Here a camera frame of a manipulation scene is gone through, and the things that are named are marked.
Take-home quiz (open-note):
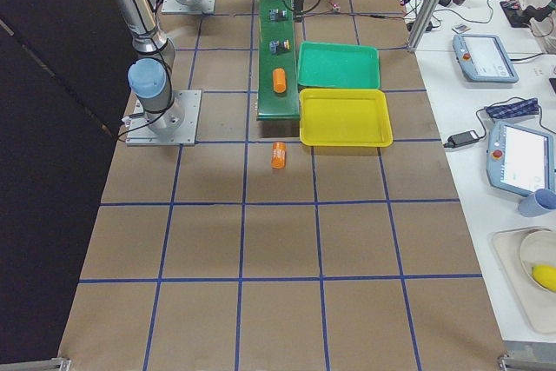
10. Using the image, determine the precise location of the blue plaid cloth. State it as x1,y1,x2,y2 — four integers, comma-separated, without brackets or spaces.
485,98,540,119

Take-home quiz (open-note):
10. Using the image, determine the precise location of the green push button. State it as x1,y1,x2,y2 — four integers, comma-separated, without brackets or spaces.
268,9,289,23

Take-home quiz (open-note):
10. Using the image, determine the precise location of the beige tray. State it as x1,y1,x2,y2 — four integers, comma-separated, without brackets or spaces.
492,227,555,335

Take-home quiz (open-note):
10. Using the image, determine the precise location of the green plastic tray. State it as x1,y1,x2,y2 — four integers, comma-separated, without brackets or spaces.
297,41,381,89

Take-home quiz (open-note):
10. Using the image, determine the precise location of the blue cup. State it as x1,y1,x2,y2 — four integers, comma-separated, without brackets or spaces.
518,189,555,217

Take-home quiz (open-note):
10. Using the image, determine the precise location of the beige bowl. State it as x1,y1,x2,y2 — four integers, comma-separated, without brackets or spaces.
520,230,555,291

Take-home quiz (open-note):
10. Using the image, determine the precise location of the yellow push button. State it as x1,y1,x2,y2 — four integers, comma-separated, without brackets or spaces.
268,39,291,55

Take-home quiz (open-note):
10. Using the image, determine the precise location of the near blue teach pendant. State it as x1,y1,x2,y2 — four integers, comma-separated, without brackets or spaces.
486,121,555,196

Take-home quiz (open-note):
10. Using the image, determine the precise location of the orange cylinder marked 4680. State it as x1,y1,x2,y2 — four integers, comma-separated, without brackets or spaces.
271,142,287,169

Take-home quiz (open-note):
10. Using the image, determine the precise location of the green conveyor belt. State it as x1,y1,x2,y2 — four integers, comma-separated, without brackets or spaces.
257,0,300,121

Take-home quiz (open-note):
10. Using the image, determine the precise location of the blue teach pendant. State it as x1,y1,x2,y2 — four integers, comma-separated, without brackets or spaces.
486,121,555,196
452,34,519,84

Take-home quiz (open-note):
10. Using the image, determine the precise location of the black power adapter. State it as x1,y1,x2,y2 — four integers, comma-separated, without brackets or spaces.
443,130,480,149

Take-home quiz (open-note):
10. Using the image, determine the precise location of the yellow lemon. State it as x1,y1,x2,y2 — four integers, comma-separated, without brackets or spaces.
532,264,556,292

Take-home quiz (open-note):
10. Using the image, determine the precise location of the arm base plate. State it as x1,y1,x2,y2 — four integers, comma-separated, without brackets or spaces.
124,89,202,146
161,0,216,15

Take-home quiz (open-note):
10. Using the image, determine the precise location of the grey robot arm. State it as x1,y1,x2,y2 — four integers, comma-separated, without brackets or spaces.
116,0,184,132

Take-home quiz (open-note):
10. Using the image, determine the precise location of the yellow plastic tray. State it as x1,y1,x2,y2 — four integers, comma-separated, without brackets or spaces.
300,88,394,148

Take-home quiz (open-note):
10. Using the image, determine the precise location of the plain orange cylinder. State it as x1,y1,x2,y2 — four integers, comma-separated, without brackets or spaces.
272,68,288,94

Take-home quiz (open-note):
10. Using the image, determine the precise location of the far blue teach pendant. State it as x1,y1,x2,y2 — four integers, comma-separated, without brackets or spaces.
452,34,519,84

